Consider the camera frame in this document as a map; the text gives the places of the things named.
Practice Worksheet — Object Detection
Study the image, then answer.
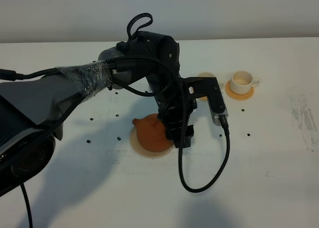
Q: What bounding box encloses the right orange coaster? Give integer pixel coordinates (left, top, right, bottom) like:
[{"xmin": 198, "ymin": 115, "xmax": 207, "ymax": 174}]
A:
[{"xmin": 225, "ymin": 80, "xmax": 254, "ymax": 100}]

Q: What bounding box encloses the brown clay teapot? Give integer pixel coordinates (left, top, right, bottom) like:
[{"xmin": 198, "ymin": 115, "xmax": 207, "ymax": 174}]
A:
[{"xmin": 132, "ymin": 114, "xmax": 173, "ymax": 153}]

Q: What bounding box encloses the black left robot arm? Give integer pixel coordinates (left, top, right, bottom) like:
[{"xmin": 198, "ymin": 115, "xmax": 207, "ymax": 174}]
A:
[{"xmin": 0, "ymin": 31, "xmax": 197, "ymax": 195}]

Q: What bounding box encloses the orange coaster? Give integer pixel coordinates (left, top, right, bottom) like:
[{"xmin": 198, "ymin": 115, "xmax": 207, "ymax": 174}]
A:
[
  {"xmin": 225, "ymin": 80, "xmax": 254, "ymax": 100},
  {"xmin": 198, "ymin": 87, "xmax": 225, "ymax": 102}
]

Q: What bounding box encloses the right white teacup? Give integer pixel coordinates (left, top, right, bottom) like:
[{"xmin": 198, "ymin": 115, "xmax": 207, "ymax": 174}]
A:
[{"xmin": 229, "ymin": 71, "xmax": 260, "ymax": 95}]

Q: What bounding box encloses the beige teapot coaster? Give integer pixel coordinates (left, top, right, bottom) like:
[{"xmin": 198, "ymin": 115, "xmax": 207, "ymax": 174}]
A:
[{"xmin": 130, "ymin": 127, "xmax": 175, "ymax": 159}]

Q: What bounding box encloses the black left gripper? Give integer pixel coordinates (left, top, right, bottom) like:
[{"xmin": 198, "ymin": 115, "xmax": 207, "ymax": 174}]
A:
[{"xmin": 157, "ymin": 78, "xmax": 197, "ymax": 148}]

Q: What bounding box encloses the left orange coaster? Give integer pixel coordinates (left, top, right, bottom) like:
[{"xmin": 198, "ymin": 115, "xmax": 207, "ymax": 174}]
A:
[{"xmin": 198, "ymin": 87, "xmax": 225, "ymax": 102}]

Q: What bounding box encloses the left white teacup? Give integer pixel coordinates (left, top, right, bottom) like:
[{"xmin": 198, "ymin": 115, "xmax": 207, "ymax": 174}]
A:
[{"xmin": 198, "ymin": 72, "xmax": 225, "ymax": 89}]

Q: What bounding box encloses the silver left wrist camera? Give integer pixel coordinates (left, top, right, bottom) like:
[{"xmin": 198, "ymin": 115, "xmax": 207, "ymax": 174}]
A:
[{"xmin": 184, "ymin": 76, "xmax": 229, "ymax": 127}]

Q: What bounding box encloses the black braided camera cable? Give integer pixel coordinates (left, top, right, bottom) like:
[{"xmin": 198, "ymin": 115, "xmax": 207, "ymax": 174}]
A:
[{"xmin": 0, "ymin": 12, "xmax": 230, "ymax": 228}]

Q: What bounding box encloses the white teacup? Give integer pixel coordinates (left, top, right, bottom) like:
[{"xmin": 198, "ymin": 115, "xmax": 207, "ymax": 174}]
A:
[
  {"xmin": 198, "ymin": 72, "xmax": 225, "ymax": 89},
  {"xmin": 229, "ymin": 71, "xmax": 260, "ymax": 95}
]

